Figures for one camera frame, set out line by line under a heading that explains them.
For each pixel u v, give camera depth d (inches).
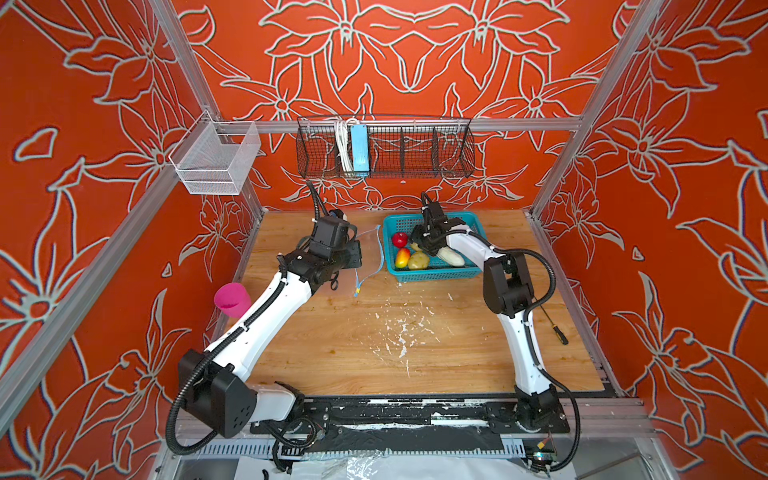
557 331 34.3
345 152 35.4
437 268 39.5
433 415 29.2
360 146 35.1
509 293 24.3
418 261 38.4
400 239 41.7
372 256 34.2
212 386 15.1
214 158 36.5
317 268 20.7
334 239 23.1
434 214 33.6
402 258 39.6
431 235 32.7
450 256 38.1
